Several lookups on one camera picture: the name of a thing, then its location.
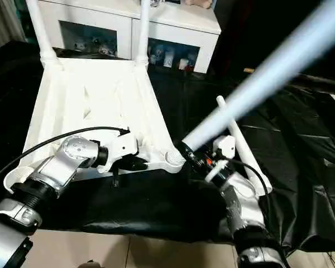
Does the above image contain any white plastic table top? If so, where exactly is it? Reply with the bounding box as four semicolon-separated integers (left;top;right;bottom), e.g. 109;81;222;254
2;57;185;194

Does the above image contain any white plastic table leg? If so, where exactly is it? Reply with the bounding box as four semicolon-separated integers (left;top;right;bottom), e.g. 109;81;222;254
216;95;275;197
26;0;58;64
181;0;335;154
136;0;152;67

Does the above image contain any black shiny mat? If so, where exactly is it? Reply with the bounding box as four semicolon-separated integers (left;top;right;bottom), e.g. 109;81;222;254
0;40;335;259

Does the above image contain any white printed mug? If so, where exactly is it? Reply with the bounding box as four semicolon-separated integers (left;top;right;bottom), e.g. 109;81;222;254
164;50;175;68

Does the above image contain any brown rounded object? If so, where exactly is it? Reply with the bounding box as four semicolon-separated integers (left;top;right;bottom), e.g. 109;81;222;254
78;260;101;268

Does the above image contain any long black bar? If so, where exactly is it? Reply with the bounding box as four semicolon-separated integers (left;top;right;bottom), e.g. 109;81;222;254
290;73;335;95

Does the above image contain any beige teddy bear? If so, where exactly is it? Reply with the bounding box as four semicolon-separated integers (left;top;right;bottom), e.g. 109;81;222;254
184;0;213;8

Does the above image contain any white sideboard cabinet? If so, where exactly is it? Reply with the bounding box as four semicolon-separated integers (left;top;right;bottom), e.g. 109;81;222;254
35;0;223;75

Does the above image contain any beige curtain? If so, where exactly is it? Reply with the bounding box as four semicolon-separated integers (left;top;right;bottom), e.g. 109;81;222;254
0;0;26;54

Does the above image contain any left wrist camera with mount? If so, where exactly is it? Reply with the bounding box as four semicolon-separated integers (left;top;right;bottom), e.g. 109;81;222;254
97;127;141;174

